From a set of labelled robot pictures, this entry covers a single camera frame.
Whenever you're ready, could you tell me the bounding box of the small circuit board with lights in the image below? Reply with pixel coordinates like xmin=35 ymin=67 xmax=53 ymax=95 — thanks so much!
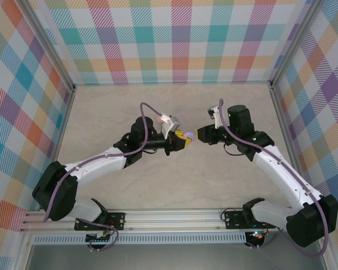
xmin=247 ymin=230 xmax=265 ymax=242

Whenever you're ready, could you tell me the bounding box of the small black circuit board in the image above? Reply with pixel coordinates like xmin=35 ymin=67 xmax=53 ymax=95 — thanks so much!
xmin=85 ymin=232 xmax=113 ymax=245

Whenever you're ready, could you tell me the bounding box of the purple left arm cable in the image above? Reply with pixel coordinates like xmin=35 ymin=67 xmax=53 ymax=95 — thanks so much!
xmin=43 ymin=101 xmax=163 ymax=253

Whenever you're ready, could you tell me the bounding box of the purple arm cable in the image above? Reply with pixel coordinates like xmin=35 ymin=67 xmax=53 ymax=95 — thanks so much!
xmin=43 ymin=101 xmax=163 ymax=253
xmin=219 ymin=98 xmax=329 ymax=257

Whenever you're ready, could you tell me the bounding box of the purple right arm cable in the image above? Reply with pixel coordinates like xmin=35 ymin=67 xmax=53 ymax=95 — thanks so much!
xmin=219 ymin=98 xmax=329 ymax=257

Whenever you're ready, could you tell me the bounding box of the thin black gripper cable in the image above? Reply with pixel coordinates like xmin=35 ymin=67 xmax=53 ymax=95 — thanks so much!
xmin=224 ymin=142 xmax=244 ymax=157

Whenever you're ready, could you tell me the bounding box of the aluminium frame side rail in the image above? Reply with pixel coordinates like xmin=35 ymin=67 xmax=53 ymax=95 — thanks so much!
xmin=269 ymin=84 xmax=313 ymax=192
xmin=49 ymin=85 xmax=77 ymax=168

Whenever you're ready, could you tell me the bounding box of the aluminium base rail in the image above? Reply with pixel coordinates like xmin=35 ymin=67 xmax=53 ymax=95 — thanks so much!
xmin=19 ymin=208 xmax=332 ymax=233

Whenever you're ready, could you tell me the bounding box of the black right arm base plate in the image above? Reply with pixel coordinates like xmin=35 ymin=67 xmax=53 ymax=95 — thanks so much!
xmin=223 ymin=210 xmax=277 ymax=230

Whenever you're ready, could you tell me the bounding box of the aluminium frame post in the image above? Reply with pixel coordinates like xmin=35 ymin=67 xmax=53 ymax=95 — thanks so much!
xmin=269 ymin=0 xmax=326 ymax=89
xmin=24 ymin=0 xmax=77 ymax=92

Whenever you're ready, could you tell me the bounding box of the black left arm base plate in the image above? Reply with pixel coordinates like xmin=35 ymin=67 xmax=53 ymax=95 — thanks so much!
xmin=74 ymin=211 xmax=127 ymax=232

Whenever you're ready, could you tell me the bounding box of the perforated grey cable duct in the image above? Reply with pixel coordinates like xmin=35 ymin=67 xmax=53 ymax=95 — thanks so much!
xmin=33 ymin=234 xmax=248 ymax=245

